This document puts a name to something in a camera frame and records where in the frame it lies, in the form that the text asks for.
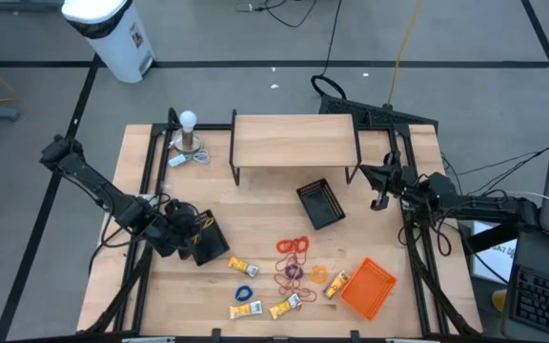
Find yellow rubber band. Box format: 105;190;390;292
192;215;216;245

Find white charging cable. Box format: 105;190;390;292
505;189;549;208

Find white cable with adapter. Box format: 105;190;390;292
167;148;212;170

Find black keyboard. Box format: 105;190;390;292
317;92;440;130

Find purple coil keychain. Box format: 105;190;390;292
284;263;305;282

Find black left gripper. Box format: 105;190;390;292
152;199;209;262

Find yellow crayon box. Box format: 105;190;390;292
322;269;352;300

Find brass lamp with white bulb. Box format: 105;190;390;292
173;110;204;154

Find white printed box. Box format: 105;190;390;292
470;220;519;286

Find grey laptop with black keyboard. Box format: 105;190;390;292
500;225;549;342

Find black hanging cable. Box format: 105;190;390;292
310;0;348;102

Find white trash bin black liner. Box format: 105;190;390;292
60;0;157;85

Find blue coil keychain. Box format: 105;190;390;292
234;284;254;303

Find yellow pack with barcode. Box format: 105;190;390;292
268;293;303;321
227;255;260;279
229;300;264;321

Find yellow hanging cable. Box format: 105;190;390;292
385;0;424;111

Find orange plastic mesh basket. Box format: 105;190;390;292
339;257;398;322

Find wooden shelf riser black legs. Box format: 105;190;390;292
229;108;364;187

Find small yellow object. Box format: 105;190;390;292
490;288;510;313

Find black plastic mesh basket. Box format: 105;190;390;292
295;177;347;231
186;209;232;267

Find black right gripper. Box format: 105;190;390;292
359;151;418;211

